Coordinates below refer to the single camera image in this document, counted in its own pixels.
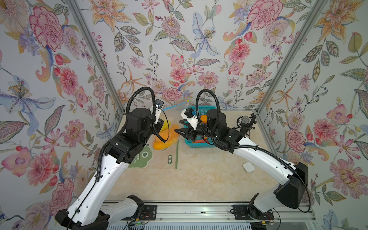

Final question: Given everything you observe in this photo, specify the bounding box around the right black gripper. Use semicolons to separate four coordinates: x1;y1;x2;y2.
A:
177;119;222;143

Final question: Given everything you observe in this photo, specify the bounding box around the teal plastic basket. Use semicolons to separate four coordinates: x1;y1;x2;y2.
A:
180;106;229;148

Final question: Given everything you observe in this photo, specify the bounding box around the yellow-green mango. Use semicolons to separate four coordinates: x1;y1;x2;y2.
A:
161;121;172;132

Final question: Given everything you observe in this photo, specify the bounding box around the clear green-zip bag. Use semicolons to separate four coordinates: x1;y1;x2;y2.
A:
129;143;179;170

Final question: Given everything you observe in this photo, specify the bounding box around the clear blue-zip bag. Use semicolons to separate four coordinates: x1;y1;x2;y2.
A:
153;100;190;150

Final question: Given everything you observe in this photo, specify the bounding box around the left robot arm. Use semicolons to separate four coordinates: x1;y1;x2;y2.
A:
55;86;164;230

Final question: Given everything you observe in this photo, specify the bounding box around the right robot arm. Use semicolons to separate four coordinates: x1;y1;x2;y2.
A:
175;89;309;219

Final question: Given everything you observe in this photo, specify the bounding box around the black microphone on stand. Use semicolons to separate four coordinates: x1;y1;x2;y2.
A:
236;113;257;137

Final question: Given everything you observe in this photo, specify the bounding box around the white small puck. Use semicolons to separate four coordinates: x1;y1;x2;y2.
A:
242;162;255;173

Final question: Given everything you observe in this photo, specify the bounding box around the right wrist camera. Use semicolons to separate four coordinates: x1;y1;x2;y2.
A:
181;107;199;130

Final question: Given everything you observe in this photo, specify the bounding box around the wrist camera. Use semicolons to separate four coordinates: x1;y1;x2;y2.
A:
150;99;164;124
181;107;199;130

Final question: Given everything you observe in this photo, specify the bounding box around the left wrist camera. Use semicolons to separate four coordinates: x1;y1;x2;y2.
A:
150;99;164;124

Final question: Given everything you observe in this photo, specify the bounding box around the aluminium front rail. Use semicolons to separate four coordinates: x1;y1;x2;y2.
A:
100;202;317;224

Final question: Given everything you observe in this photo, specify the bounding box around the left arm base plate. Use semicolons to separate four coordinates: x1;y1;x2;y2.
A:
123;205;157;221

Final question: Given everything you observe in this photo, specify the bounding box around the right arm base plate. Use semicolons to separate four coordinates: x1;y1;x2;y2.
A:
230;205;275;221

